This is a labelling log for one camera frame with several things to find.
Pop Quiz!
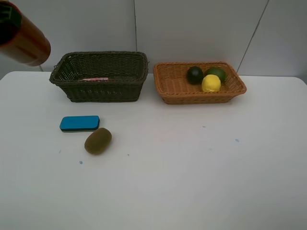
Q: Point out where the brown kiwi fruit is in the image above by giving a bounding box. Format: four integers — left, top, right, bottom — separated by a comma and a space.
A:
84, 128, 112, 155

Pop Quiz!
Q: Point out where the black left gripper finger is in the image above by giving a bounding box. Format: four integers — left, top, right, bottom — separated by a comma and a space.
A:
0, 3, 12, 23

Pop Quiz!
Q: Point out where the red plastic cup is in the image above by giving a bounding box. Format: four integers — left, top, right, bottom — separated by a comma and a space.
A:
0, 0, 51, 67

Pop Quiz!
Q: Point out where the dark mangosteen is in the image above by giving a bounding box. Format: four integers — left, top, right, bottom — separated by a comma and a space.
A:
187, 66, 204, 85

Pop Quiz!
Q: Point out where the green lime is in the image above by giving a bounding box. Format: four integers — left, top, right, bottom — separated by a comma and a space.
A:
205, 67, 226, 82

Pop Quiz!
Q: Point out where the yellow lemon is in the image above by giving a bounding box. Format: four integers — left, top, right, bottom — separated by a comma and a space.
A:
201, 74, 221, 92

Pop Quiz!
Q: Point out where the pink bottle white cap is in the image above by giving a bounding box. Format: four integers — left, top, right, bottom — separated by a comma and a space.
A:
79, 77, 108, 81

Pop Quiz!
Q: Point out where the orange wicker basket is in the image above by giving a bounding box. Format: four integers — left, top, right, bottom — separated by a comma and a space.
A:
153, 61, 247, 104

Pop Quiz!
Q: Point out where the blue whiteboard eraser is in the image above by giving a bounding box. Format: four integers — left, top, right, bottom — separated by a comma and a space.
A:
59, 115, 100, 132

